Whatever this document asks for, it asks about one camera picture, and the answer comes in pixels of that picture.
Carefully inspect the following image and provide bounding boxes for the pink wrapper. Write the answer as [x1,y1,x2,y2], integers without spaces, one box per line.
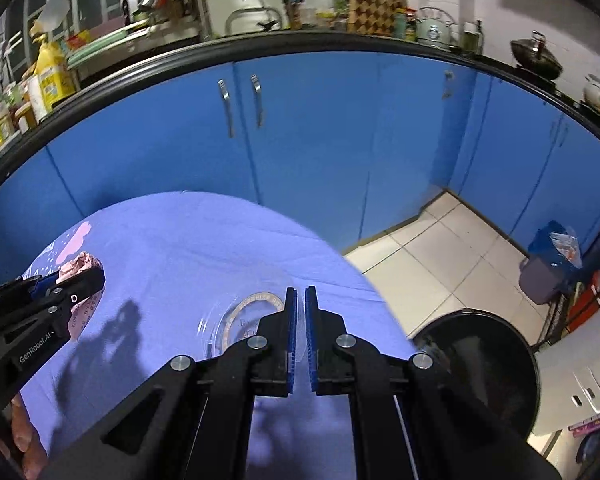
[56,252,105,340]

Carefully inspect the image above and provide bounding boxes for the clear plastic container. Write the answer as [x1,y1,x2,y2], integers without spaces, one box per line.
[197,275,288,359]

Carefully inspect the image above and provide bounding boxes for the blue kitchen cabinets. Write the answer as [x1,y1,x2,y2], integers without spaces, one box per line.
[0,52,600,282]

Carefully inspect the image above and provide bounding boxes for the black round trash bin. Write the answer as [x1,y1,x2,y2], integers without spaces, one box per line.
[412,308,541,439]

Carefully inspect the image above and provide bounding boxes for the person's left hand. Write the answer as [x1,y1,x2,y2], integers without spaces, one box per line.
[9,393,48,480]

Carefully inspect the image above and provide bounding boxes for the yellow detergent bottle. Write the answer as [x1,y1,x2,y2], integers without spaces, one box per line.
[34,32,76,110]

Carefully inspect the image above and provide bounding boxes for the grey bin with blue bag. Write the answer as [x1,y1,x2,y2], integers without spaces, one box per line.
[518,220,583,304]

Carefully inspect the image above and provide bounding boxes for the white air purifier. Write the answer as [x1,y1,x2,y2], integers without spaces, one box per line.
[532,310,600,436]

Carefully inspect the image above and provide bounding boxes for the black metal storage rack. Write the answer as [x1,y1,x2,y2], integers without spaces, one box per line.
[531,232,600,352]

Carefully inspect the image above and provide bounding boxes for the chrome sink faucet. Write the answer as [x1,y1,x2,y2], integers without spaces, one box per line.
[224,0,289,36]

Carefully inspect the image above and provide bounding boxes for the mint green kettle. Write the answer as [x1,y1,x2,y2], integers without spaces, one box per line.
[416,6,456,50]

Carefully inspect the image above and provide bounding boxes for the black wok with lid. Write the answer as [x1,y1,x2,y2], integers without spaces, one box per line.
[510,30,562,80]

